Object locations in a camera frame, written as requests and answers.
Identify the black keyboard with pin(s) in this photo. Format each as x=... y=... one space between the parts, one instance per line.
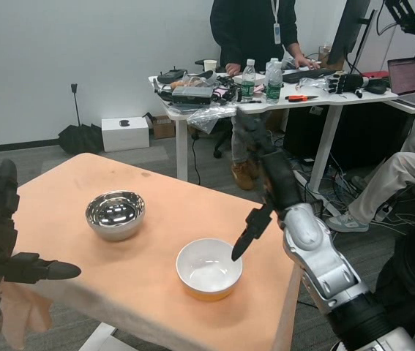
x=306 y=75

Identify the black office chair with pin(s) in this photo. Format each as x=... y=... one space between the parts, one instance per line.
x=223 y=140

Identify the white power strip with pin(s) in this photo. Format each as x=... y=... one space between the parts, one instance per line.
x=384 y=212

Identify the white orange plastic bowl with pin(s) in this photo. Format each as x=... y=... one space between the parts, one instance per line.
x=207 y=278

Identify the black spare robot hand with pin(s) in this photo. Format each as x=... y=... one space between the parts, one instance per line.
x=346 y=83

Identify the white desk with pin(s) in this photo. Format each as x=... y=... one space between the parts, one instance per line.
x=412 y=109
x=298 y=106

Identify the seated person beige trousers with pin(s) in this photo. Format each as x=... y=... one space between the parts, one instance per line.
x=386 y=183

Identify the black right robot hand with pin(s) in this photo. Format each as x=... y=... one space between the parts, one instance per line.
x=280 y=183

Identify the grey flat device box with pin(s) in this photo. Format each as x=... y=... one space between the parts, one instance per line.
x=191 y=95

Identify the grey open laptop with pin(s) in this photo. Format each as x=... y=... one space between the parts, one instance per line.
x=404 y=77

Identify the black remote controller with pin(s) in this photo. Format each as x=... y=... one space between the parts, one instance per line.
x=170 y=76

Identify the white paper cup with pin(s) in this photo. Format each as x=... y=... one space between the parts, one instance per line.
x=210 y=66

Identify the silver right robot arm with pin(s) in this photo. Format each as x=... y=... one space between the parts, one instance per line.
x=320 y=263

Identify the orange tablecloth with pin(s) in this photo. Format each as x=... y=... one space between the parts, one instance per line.
x=137 y=278

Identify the white black headset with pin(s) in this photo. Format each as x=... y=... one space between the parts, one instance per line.
x=203 y=77

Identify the black marker pen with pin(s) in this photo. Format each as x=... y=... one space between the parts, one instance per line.
x=251 y=102

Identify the black monitor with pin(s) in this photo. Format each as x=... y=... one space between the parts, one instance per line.
x=350 y=29

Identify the white table frame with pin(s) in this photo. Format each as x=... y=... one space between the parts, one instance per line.
x=97 y=338

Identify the black tripod stand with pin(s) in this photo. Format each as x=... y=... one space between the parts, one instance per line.
x=77 y=106

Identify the shiny steel bowl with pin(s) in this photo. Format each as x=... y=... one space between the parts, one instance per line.
x=115 y=215

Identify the standing person in black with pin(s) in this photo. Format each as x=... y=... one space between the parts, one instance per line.
x=247 y=33

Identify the brown cardboard box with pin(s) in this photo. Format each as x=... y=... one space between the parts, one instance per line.
x=164 y=128

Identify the green label water bottle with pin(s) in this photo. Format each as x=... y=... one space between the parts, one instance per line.
x=270 y=64
x=274 y=87
x=248 y=82

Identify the white cardboard product box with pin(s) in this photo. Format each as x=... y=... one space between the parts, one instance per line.
x=124 y=137

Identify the red flat object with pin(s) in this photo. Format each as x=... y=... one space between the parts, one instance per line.
x=375 y=74

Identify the clear plastic bag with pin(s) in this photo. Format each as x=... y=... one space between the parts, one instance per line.
x=211 y=117

